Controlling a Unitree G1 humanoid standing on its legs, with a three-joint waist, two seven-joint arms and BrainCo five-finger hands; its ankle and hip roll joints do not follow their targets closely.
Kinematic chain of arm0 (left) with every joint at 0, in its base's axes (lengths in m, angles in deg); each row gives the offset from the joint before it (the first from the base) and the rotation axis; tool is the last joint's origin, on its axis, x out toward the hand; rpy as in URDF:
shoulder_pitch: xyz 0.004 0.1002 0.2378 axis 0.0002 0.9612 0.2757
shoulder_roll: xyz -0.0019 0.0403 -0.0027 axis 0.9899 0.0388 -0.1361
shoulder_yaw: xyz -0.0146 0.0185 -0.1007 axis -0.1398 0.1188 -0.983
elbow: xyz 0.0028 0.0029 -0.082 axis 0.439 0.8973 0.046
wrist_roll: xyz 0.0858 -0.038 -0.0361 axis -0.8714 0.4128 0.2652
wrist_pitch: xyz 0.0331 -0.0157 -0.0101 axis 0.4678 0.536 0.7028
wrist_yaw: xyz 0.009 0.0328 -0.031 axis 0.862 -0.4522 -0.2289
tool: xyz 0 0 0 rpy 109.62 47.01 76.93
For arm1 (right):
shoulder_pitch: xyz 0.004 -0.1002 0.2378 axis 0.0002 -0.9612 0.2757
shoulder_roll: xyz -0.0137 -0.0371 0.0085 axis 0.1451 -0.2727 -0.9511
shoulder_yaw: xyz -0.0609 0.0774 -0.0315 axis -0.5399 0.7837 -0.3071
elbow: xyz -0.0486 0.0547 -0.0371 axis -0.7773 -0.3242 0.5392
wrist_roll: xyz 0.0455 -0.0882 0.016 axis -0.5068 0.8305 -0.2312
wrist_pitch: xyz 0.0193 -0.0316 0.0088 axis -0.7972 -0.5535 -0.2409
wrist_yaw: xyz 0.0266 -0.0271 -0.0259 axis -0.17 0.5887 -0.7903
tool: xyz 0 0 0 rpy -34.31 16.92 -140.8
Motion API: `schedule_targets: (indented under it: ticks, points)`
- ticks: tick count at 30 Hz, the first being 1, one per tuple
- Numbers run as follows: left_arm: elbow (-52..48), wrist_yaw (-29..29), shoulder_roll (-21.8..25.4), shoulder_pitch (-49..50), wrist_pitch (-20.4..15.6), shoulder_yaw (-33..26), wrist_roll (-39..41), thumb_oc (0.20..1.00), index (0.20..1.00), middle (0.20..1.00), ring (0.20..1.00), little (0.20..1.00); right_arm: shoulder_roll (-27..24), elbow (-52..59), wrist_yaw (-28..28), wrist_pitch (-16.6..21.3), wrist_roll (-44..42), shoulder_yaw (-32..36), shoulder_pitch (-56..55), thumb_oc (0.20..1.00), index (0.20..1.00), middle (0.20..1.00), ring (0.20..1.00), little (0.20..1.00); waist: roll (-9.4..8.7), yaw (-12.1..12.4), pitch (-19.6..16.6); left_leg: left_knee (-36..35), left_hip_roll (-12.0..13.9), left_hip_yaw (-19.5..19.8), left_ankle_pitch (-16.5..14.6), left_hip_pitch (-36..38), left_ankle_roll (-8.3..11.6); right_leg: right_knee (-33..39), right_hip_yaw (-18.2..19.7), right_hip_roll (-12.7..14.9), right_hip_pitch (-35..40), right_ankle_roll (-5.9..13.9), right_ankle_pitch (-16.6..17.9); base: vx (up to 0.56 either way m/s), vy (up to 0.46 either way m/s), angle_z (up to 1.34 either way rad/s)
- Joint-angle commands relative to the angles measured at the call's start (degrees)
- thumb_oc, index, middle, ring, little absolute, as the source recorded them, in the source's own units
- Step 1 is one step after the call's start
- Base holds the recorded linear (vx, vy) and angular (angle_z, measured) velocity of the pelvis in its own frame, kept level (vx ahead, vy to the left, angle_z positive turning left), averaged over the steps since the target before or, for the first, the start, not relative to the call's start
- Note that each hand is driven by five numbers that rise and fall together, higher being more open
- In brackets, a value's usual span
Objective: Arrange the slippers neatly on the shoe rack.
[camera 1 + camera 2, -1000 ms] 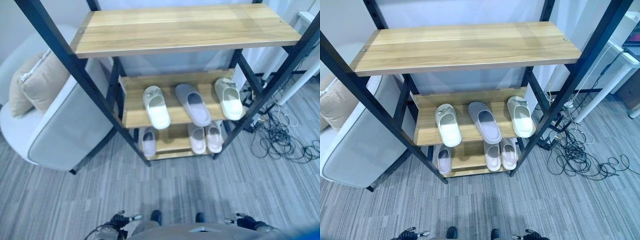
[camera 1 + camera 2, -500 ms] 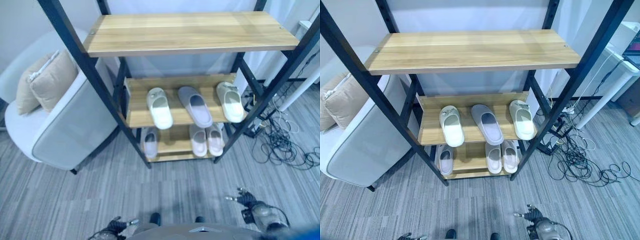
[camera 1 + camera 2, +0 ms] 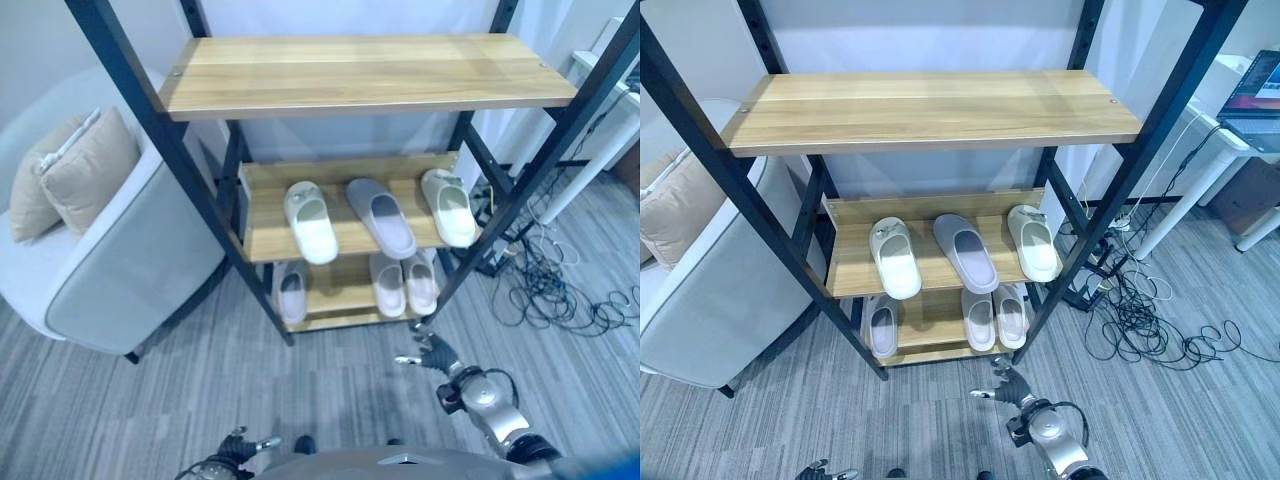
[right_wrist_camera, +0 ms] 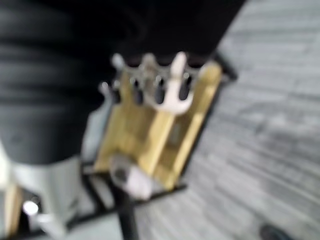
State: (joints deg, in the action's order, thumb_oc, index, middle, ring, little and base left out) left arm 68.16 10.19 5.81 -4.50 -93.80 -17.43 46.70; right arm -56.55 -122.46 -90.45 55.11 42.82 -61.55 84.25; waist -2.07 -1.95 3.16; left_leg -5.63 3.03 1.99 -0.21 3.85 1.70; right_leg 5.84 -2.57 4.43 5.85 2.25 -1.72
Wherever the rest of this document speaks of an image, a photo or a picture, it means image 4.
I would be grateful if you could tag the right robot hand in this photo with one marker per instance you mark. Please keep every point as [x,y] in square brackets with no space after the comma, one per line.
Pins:
[75,62]

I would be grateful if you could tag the white anchor-shaped piece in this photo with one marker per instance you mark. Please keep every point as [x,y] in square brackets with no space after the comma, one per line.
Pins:
[172,100]

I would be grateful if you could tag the grey and white slipper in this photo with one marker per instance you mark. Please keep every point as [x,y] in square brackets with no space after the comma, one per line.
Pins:
[130,177]

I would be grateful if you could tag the light wooden board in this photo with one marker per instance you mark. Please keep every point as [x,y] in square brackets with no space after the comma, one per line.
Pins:
[13,210]

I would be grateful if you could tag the dark robot foot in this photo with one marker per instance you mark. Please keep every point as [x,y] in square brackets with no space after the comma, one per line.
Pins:
[271,232]

